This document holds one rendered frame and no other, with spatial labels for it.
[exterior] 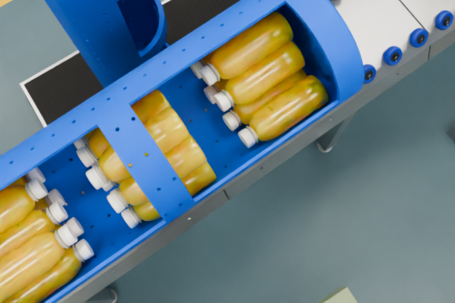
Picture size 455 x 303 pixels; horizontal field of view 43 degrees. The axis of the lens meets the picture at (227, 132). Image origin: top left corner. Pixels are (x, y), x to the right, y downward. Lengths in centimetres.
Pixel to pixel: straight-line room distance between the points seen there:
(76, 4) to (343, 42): 63
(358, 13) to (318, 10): 37
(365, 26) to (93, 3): 63
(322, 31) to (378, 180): 129
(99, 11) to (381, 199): 132
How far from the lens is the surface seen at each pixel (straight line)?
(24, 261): 113
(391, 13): 146
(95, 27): 150
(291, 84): 124
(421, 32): 139
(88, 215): 128
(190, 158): 109
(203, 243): 220
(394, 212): 228
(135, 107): 112
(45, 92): 228
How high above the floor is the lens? 219
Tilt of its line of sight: 75 degrees down
